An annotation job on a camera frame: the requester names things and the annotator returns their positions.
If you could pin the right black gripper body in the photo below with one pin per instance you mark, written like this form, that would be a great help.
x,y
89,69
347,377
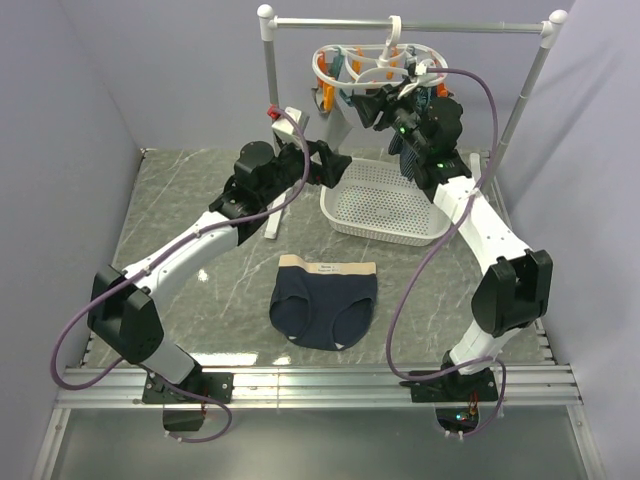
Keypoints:
x,y
407,120

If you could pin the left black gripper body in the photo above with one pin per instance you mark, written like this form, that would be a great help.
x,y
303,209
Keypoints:
x,y
291,168

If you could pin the white round clip hanger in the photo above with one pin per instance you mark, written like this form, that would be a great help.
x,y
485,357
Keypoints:
x,y
349,69

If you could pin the navy blue underwear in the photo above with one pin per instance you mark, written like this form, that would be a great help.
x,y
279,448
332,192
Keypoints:
x,y
323,306

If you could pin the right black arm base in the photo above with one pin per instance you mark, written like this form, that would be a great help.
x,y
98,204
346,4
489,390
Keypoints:
x,y
461,395

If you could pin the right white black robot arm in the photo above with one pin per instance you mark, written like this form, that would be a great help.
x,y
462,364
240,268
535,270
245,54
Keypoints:
x,y
514,290

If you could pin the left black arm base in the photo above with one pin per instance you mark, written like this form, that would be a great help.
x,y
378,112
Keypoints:
x,y
185,406

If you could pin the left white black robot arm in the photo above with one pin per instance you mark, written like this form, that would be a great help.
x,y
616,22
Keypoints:
x,y
125,303

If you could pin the striped hanging underwear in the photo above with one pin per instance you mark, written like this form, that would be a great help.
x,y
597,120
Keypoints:
x,y
398,146

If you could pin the grey hanging underwear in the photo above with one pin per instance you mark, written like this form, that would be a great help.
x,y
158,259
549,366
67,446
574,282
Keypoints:
x,y
335,126

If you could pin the white perforated laundry basket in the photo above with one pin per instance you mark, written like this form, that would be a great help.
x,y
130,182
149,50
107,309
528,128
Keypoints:
x,y
374,201

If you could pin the white metal clothes rack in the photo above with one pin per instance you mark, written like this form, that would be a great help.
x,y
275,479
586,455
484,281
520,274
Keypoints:
x,y
548,30

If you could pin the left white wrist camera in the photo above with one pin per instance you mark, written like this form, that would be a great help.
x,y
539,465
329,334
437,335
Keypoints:
x,y
282,128

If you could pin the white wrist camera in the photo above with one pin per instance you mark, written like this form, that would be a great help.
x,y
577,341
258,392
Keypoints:
x,y
282,128
423,74

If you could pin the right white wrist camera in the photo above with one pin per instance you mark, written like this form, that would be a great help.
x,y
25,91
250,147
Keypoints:
x,y
423,74

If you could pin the aluminium mounting rail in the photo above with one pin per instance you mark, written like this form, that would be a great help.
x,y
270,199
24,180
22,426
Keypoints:
x,y
338,387

